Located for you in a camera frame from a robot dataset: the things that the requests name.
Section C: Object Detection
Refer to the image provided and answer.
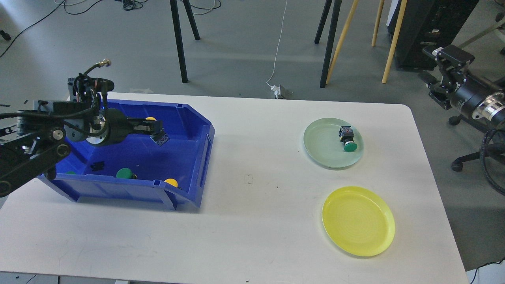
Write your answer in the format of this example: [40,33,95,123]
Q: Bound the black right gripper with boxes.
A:
[418,45,504,119]

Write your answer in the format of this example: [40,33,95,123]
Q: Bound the yellow push button front rim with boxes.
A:
[164,178,178,188]

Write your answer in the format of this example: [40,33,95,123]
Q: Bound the white power cable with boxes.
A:
[267,0,288,88]

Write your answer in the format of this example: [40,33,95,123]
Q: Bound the small black part in bin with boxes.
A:
[90,161,105,172]

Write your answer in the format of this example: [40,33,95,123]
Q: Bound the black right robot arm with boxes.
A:
[419,45,505,194]

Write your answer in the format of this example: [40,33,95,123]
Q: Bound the light green plate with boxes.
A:
[303,118,365,170]

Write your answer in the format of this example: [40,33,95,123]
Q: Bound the black office chair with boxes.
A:
[448,115,504,172]

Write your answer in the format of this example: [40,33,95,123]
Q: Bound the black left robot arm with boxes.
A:
[0,59,169,196]

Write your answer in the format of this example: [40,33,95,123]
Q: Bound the white power adapter on floor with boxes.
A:
[271,85,289,99]

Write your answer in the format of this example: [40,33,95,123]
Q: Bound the blue plastic storage bin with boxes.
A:
[37,99,215,210]

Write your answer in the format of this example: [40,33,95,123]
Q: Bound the black stand legs centre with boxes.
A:
[314,0,342,88]

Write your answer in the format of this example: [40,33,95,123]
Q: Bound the black tripod legs left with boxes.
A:
[170,0,201,84]

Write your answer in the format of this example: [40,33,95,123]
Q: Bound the black computer tower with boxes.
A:
[394,0,478,71]

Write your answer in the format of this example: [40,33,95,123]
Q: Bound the wooden easel legs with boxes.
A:
[327,0,408,84]

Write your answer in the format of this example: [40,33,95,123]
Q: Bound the yellow push button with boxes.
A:
[146,117,170,147]

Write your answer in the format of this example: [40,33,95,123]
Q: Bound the yellow plate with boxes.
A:
[321,186,396,258]

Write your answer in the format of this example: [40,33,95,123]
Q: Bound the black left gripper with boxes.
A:
[86,108,163,147]

